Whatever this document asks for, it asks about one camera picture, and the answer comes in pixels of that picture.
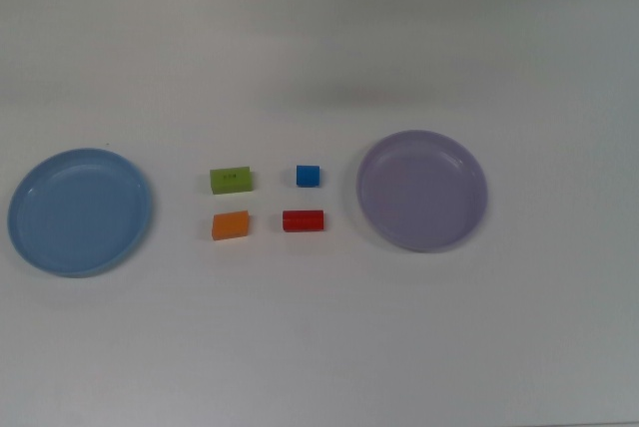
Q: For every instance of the blue block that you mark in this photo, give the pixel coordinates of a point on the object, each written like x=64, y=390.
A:
x=308, y=175

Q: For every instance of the purple plate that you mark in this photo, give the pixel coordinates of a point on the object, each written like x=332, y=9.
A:
x=424, y=192

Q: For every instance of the green block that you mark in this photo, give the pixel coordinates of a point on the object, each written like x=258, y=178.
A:
x=229, y=178

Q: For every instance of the orange block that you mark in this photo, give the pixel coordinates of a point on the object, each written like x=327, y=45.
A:
x=230, y=225

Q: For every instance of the blue plate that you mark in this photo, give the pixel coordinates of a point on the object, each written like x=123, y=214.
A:
x=75, y=212

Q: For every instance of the red block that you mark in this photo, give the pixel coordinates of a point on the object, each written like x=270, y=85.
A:
x=302, y=221

